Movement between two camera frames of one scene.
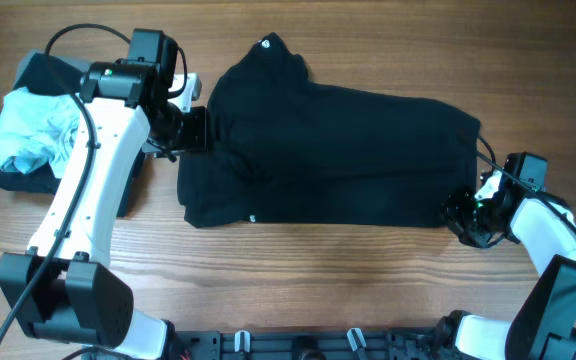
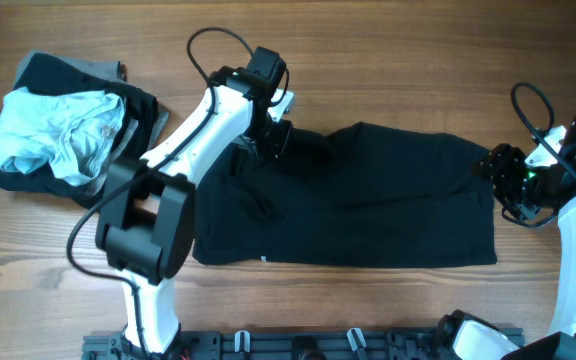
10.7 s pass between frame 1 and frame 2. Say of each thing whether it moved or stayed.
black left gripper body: moved
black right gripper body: moved
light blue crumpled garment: stayed
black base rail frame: stayed
